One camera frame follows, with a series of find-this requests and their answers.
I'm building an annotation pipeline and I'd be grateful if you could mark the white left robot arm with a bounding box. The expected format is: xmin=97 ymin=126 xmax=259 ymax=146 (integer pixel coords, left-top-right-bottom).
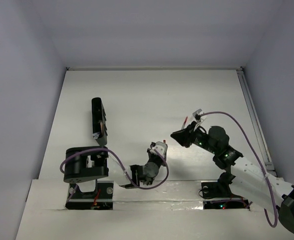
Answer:
xmin=60 ymin=141 xmax=169 ymax=198

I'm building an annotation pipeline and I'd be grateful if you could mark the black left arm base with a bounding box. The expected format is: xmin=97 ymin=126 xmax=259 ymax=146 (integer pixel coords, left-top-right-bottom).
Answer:
xmin=65 ymin=181 xmax=114 ymax=211

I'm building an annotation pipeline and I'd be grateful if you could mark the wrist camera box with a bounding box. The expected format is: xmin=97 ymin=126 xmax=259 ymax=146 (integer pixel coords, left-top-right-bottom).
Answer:
xmin=192 ymin=109 xmax=206 ymax=130
xmin=150 ymin=141 xmax=168 ymax=157

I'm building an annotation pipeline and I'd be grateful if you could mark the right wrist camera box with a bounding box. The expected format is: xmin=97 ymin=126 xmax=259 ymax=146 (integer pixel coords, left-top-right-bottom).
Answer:
xmin=192 ymin=109 xmax=206 ymax=130

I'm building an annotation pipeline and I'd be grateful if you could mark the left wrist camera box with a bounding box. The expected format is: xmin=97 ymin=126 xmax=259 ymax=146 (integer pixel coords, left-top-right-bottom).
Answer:
xmin=150 ymin=141 xmax=168 ymax=157

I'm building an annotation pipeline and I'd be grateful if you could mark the black stationery container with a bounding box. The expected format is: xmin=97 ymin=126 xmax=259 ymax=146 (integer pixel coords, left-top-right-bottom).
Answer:
xmin=91 ymin=97 xmax=108 ymax=146

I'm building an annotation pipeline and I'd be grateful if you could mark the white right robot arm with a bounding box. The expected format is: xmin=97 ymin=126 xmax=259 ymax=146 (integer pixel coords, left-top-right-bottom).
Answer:
xmin=170 ymin=122 xmax=294 ymax=234

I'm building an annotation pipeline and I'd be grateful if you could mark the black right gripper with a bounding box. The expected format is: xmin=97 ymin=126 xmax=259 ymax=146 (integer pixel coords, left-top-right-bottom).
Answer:
xmin=170 ymin=120 xmax=217 ymax=155

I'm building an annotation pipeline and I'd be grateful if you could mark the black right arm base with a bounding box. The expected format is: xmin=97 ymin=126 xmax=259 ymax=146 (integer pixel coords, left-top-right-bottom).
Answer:
xmin=198 ymin=172 xmax=251 ymax=210

